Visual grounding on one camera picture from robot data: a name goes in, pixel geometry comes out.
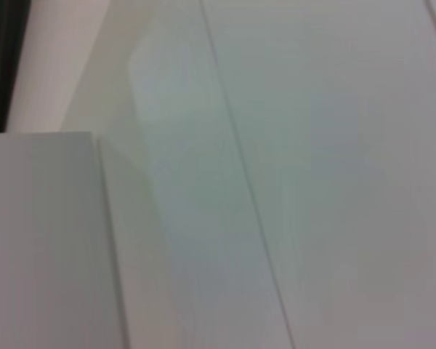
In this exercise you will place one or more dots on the black background curtain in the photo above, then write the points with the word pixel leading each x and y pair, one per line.
pixel 1 62

